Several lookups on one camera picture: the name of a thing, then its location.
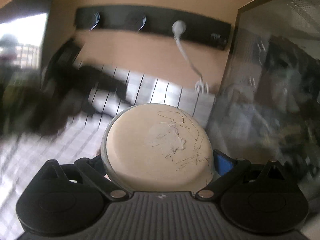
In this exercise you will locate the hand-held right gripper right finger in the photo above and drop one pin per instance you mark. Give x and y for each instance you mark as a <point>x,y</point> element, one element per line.
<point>223,165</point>

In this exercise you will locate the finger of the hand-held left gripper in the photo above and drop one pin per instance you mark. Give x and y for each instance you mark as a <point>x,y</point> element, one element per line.
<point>110,82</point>

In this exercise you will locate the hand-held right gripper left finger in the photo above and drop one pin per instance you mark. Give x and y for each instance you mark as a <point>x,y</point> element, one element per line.
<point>95,172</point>

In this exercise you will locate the black power strip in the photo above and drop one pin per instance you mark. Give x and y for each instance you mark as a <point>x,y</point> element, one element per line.
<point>160,20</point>

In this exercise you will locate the black monitor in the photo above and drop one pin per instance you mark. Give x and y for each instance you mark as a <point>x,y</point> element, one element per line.
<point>30,5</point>

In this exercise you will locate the computer case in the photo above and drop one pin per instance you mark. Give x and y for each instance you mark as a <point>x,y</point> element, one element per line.
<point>275,80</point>

